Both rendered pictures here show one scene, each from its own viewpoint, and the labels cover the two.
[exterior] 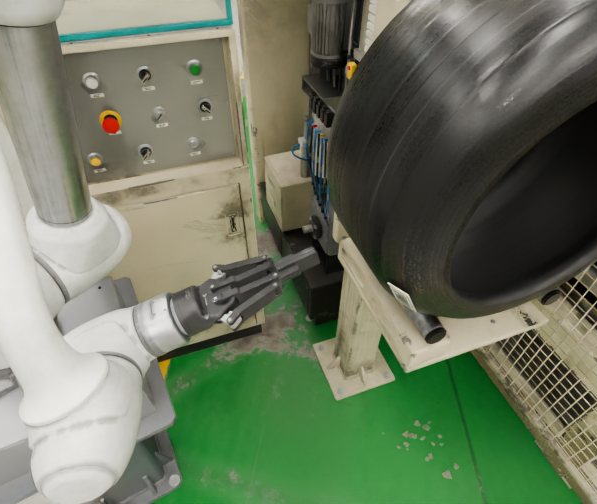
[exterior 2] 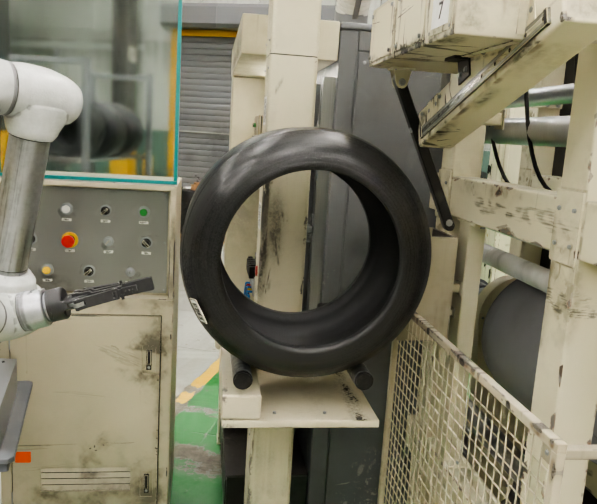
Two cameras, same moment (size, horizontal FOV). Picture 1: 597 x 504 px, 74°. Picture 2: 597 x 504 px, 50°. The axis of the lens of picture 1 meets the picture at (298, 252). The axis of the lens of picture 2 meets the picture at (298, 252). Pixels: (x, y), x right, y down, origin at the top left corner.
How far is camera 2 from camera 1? 1.10 m
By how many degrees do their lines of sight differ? 36
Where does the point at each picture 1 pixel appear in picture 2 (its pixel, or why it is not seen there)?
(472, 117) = (218, 177)
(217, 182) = (141, 310)
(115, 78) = (83, 209)
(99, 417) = not seen: outside the picture
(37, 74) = (28, 165)
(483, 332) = (309, 416)
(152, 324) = (27, 296)
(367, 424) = not seen: outside the picture
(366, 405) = not seen: outside the picture
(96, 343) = not seen: outside the picture
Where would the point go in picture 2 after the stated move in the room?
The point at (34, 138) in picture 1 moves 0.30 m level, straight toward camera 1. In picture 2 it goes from (10, 202) to (13, 218)
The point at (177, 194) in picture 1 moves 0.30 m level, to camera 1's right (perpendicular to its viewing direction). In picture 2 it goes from (103, 313) to (191, 324)
